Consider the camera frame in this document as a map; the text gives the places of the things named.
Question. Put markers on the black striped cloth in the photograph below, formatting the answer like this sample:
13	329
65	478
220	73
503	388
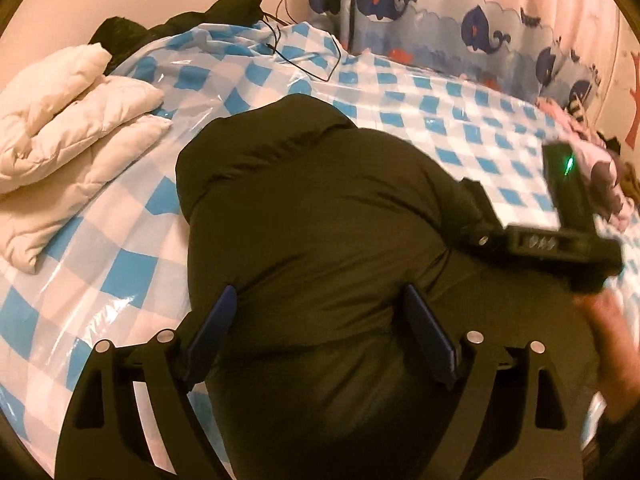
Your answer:
579	105

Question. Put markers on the whale print curtain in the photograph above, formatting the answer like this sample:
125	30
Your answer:
440	0

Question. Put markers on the blue white checkered bed sheet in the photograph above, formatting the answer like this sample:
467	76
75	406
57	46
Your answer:
400	105

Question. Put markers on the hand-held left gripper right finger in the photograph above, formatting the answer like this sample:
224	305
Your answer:
430	330

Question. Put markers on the black garment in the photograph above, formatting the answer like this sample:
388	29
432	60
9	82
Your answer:
230	7

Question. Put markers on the white puffer jacket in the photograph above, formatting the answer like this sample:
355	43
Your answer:
65	135

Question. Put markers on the dark puffer jacket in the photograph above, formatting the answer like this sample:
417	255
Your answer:
325	220

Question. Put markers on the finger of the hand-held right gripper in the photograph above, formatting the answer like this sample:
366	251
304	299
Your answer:
482	232

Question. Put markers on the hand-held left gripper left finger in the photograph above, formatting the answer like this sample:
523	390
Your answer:
212	330

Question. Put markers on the pink printed clothes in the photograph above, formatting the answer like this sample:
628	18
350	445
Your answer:
607	175

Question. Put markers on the wardrobe with tree decal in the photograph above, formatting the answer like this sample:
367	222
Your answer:
625	85

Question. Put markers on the person's right hand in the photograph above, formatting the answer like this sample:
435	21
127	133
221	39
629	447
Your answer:
620	360

